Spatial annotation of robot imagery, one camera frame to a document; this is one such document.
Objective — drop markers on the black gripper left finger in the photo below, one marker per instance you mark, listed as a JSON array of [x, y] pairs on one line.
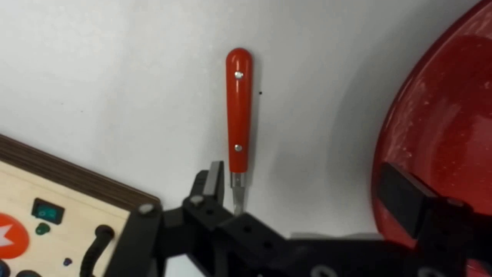
[[217, 179]]

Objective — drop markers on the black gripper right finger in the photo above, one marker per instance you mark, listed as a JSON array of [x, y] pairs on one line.
[[404, 201]]

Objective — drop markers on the red speckled plate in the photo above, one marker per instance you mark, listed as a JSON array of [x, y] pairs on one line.
[[446, 129]]

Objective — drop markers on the white plastic tray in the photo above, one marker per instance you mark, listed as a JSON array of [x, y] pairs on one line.
[[127, 78]]

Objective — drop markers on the wooden busy board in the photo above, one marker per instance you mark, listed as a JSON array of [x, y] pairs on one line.
[[55, 206]]

